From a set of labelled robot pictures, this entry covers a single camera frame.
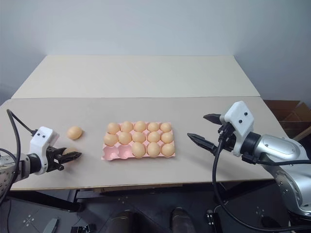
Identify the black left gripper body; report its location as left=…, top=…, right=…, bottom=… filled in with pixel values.
left=45, top=146, right=65, bottom=173

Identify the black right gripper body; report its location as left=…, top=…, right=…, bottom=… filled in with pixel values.
left=217, top=122, right=238, bottom=153

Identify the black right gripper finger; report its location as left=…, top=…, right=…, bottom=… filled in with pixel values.
left=203, top=113, right=225, bottom=126
left=187, top=132, right=221, bottom=156

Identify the pink egg tray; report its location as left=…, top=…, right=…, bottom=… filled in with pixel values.
left=101, top=122, right=176, bottom=161

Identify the brown cardboard box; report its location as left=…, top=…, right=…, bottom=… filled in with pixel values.
left=263, top=100, right=311, bottom=141

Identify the grey flat floor object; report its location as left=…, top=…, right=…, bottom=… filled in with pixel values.
left=45, top=217, right=59, bottom=233

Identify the small black floor object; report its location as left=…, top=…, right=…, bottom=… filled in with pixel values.
left=206, top=209, right=215, bottom=227

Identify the dark rounded shape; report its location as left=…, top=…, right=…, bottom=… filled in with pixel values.
left=110, top=210, right=140, bottom=233
left=170, top=207, right=192, bottom=233

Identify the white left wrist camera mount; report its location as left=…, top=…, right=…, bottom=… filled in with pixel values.
left=29, top=126, right=60, bottom=174

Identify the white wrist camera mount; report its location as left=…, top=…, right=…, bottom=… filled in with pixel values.
left=29, top=126, right=60, bottom=174
left=223, top=100, right=255, bottom=156

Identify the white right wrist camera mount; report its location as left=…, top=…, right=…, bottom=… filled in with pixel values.
left=223, top=100, right=255, bottom=156

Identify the black table frame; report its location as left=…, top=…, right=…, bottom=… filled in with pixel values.
left=7, top=181, right=276, bottom=214

